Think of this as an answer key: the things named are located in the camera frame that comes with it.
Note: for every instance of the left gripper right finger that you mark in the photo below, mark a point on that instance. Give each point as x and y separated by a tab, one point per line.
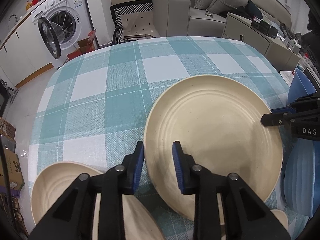
194	179

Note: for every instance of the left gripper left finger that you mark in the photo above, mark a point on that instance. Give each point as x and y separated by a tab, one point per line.
123	179

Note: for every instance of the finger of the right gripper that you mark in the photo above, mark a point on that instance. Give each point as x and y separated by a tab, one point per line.
286	109
277	119

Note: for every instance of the large blue bowl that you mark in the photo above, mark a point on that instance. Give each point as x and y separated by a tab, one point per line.
300	86

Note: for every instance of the large cream plate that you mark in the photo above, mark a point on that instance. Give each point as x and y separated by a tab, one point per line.
217	121

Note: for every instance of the white kitchen cabinet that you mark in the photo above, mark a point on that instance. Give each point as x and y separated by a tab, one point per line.
23	53

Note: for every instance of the grey side cabinet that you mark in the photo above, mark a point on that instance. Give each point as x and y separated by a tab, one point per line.
239	28

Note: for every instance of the teal plaid tablecloth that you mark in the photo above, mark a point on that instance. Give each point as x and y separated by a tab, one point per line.
94	108

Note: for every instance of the black electronics box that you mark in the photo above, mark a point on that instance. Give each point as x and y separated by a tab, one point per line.
264	27

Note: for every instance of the small cream plate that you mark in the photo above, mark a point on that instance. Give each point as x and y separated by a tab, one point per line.
282	217

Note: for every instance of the brown cardboard box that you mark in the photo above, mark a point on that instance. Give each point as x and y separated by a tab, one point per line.
14	170

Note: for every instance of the grey sofa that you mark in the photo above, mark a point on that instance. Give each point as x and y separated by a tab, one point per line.
208	17

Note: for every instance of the red cardboard box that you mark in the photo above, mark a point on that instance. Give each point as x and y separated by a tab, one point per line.
85	46

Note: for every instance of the black white patterned chair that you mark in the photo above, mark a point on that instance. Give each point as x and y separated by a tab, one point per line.
133	21

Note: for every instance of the white washing machine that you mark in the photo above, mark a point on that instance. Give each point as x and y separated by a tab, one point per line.
61	24

